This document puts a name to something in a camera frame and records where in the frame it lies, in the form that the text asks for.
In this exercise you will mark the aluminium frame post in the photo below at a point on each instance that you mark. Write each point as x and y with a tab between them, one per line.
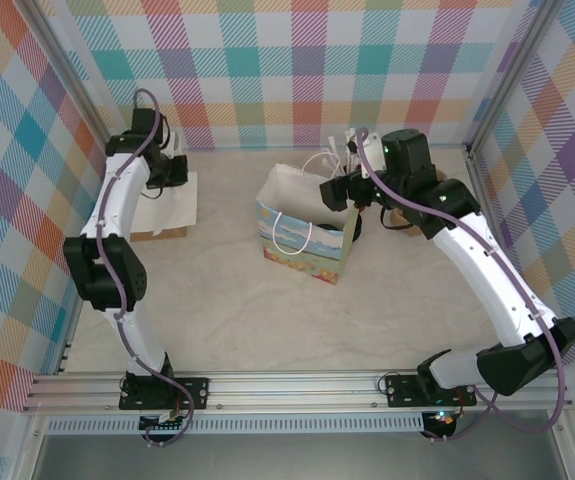
72	80
512	80

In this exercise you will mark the black electronics board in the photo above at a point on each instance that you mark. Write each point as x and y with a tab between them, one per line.
162	425

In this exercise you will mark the printed paper gift bag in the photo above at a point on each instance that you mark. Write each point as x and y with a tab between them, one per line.
307	250

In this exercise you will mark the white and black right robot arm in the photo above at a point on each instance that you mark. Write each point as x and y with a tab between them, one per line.
487	270

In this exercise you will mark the aluminium side rail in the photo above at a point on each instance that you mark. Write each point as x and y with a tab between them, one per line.
475	172
66	350

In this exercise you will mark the aluminium back rail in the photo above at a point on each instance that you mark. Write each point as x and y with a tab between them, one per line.
247	147

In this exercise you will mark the electronics board with lit LED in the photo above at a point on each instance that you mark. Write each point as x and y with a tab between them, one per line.
442	419

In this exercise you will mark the white paper napkins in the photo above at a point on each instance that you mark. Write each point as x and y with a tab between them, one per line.
177	205

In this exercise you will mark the brown cardboard cup carrier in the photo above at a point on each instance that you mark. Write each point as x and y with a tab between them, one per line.
402	222

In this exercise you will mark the stack of black lids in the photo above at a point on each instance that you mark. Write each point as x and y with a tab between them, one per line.
358	227

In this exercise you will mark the grey metal panel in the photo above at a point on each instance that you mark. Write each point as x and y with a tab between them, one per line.
292	457

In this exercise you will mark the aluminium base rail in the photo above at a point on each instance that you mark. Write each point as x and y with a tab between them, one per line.
292	390

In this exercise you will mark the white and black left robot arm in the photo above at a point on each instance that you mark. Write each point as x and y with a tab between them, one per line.
117	200

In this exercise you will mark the brown cardboard napkin box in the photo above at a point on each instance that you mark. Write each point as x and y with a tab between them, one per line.
162	233

